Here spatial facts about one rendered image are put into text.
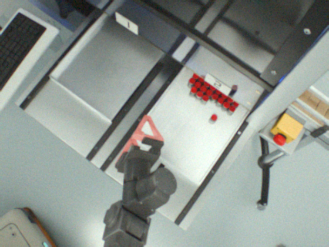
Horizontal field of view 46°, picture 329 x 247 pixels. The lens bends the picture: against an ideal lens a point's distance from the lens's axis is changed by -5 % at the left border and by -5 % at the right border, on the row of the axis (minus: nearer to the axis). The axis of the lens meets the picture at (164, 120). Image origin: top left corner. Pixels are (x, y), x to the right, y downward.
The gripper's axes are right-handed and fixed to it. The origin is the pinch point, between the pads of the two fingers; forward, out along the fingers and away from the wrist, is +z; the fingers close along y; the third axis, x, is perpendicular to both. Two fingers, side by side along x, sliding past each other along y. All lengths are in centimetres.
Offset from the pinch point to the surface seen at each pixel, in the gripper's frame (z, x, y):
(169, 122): 24.7, -17.8, -24.4
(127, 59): 44.2, -0.9, -21.8
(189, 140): 19.2, -24.8, -24.3
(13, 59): 47, 37, -41
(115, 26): 55, 5, -19
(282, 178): 53, -110, -81
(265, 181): 46, -94, -76
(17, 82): 40, 33, -44
